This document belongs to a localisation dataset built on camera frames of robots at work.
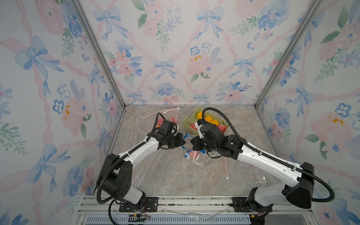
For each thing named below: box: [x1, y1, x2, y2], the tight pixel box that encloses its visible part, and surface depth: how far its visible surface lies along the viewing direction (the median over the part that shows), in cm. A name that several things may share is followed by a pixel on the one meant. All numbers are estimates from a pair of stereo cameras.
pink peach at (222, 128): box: [217, 123, 227, 134], surface depth 100 cm
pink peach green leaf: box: [189, 150, 201, 158], surface depth 76 cm
